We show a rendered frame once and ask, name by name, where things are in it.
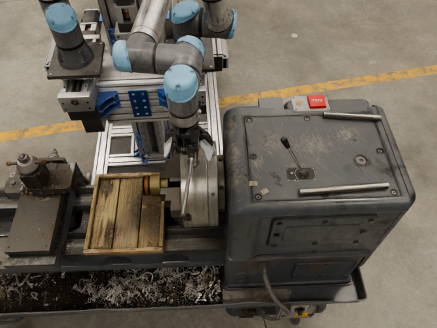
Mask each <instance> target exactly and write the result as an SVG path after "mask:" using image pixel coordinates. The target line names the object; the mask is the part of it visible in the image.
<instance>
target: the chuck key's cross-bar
mask: <svg viewBox="0 0 437 328"><path fill-rule="evenodd" d="M192 164H193V157H190V159H189V168H188V173H187V180H186V184H185V192H184V197H183V204H182V209H181V216H185V211H186V206H187V198H188V194H189V186H190V180H191V172H192Z"/></svg>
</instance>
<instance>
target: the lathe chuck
mask: <svg viewBox="0 0 437 328"><path fill-rule="evenodd" d="M198 145H199V153H198V158H197V157H196V159H197V160H198V165H197V166H196V167H193V168H192V172H191V180H190V186H189V194H188V198H187V206H186V211H185V213H189V214H190V215H191V216H192V220H190V221H187V220H183V226H184V227H203V226H209V208H208V189H207V159H206V157H205V152H204V150H203V149H202V148H201V147H200V144H199V142H198ZM188 168H189V157H188V154H187V155H182V153H181V154H180V192H181V208H182V204H183V197H184V192H185V184H186V180H187V173H188Z"/></svg>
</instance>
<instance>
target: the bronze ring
mask: <svg viewBox="0 0 437 328"><path fill-rule="evenodd" d="M169 187H170V179H169V178H161V175H160V173H159V174H151V175H145V176H143V178H142V191H143V194H144V196H150V195H151V196H152V197H160V198H161V196H160V190H161V188H169Z"/></svg>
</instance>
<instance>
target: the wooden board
mask: <svg viewBox="0 0 437 328"><path fill-rule="evenodd" d="M128 174H129V175H128ZM147 174H148V175H151V174H159V172H138V173H120V174H97V175H96V180H95V184H94V189H95V190H94V192H93V196H92V197H93V199H92V203H91V208H90V217H89V221H88V228H87V232H86V238H85V245H84V250H83V251H84V253H83V254H84V255H85V256H111V255H113V256H122V255H138V254H163V253H164V241H165V213H166V203H165V201H161V198H160V197H152V196H151V195H150V197H151V199H150V197H149V196H144V194H143V191H141V189H142V178H143V176H145V175H147ZM131 178H132V179H131ZM116 179H117V180H116ZM121 179H122V182H121V181H119V180H121ZM101 180H103V181H101ZM104 180H105V181H104ZM107 180H108V182H106V181H107ZM102 182H103V183H102ZM111 183H112V184H111ZM106 184H107V185H106ZM101 186H102V187H101ZM108 193H109V194H108ZM119 194H120V195H119ZM142 196H143V198H141V197H142ZM157 198H158V199H157ZM147 200H148V201H147ZM156 200H157V201H156ZM153 201H154V202H153ZM143 204H144V205H145V206H144V205H143ZM147 204H148V205H147ZM159 204H160V205H159ZM147 208H148V209H147ZM149 209H150V210H149ZM158 209H159V210H158ZM158 212H159V213H158ZM157 213H158V214H160V215H158V214H157ZM144 214H145V215H144ZM146 214H147V215H146ZM148 214H149V215H148ZM155 214H156V215H155ZM143 215H144V216H143ZM153 216H155V217H153ZM145 217H146V218H145ZM152 217H153V218H152ZM148 218H149V219H148ZM157 224H158V226H157ZM140 225H141V226H140ZM145 225H146V227H145ZM150 227H151V228H150ZM146 228H147V229H148V230H147V229H146ZM107 230H108V231H107ZM112 230H114V231H112ZM94 231H95V232H94ZM111 231H112V232H111ZM116 233H117V234H116ZM156 233H158V234H156ZM107 235H108V236H107ZM109 235H110V236H109ZM118 235H119V236H118ZM154 237H156V238H155V239H157V240H153V239H154ZM92 238H93V240H92ZM110 238H111V240H112V241H111V240H110ZM137 238H138V241H137ZM113 239H114V240H113ZM151 239H152V240H151ZM108 240H109V241H108ZM148 241H149V243H148ZM92 242H93V243H92ZM98 242H99V243H98ZM150 242H151V243H150ZM91 244H92V245H91ZM111 244H112V245H111ZM130 244H131V245H130ZM136 244H137V245H136ZM148 244H149V245H148ZM151 244H153V245H151ZM157 244H158V246H156V245H157ZM90 245H91V247H90ZM140 245H141V246H140ZM102 246H103V247H102ZM112 246H115V247H113V248H112ZM95 247H100V248H101V249H99V248H98V249H97V248H95ZM123 247H124V248H123ZM127 247H128V248H127ZM114 248H115V249H114ZM98 250H99V251H98Z"/></svg>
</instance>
